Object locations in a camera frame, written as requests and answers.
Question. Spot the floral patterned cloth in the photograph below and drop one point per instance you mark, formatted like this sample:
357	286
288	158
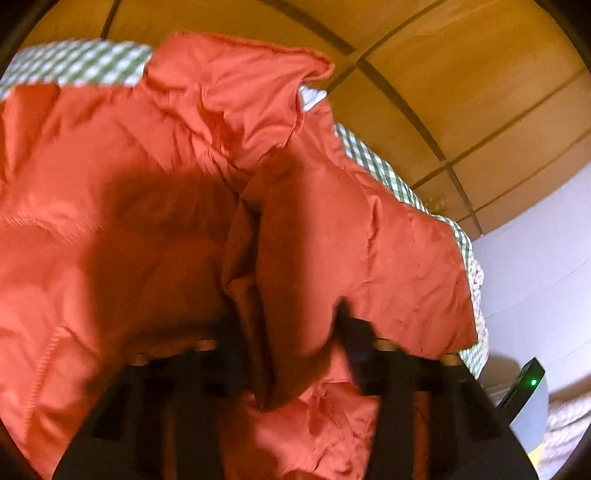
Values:
479	295

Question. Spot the green checked bed sheet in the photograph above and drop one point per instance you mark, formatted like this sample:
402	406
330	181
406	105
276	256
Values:
383	170

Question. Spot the orange padded jacket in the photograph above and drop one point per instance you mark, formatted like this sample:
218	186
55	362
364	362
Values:
184	184

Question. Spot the wooden wardrobe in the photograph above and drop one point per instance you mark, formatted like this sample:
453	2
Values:
438	92

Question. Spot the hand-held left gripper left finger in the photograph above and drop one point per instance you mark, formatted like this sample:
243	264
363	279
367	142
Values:
231	364

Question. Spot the pale pink cloth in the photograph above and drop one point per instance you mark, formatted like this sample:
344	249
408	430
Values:
565	429

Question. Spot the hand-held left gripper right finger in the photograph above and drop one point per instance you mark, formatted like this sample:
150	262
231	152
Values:
358	353

